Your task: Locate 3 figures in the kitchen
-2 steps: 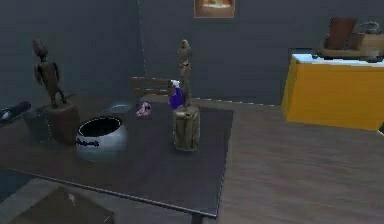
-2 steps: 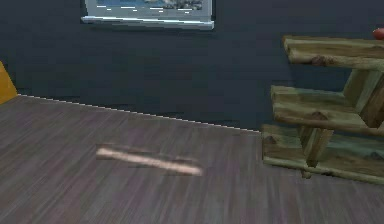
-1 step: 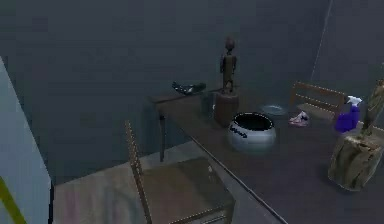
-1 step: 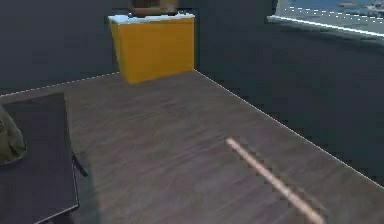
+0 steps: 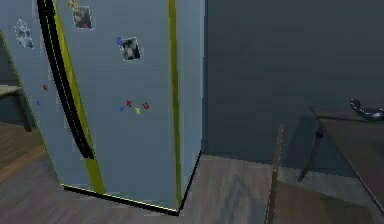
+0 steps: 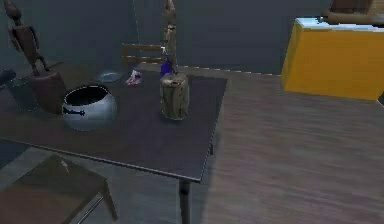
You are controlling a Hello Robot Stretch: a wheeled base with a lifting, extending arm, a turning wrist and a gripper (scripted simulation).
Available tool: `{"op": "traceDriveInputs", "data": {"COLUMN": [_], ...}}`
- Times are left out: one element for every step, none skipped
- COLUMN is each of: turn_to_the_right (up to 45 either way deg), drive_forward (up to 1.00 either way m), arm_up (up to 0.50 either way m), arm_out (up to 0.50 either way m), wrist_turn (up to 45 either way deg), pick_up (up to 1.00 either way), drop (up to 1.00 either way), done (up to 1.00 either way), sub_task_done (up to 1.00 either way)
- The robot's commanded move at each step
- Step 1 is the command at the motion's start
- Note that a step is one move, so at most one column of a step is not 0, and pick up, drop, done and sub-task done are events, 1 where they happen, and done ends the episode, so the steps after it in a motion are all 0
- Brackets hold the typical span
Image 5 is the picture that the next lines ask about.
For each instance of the pale blue yellow-trimmed fridge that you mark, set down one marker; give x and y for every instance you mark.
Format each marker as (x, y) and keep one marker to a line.
(133, 140)

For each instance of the dark fridge photo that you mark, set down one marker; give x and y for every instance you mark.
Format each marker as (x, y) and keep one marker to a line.
(82, 17)
(130, 49)

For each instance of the dark brown table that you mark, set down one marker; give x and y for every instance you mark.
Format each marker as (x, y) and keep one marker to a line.
(360, 146)

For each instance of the pale fridge picture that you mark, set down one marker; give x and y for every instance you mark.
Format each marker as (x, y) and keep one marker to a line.
(24, 34)

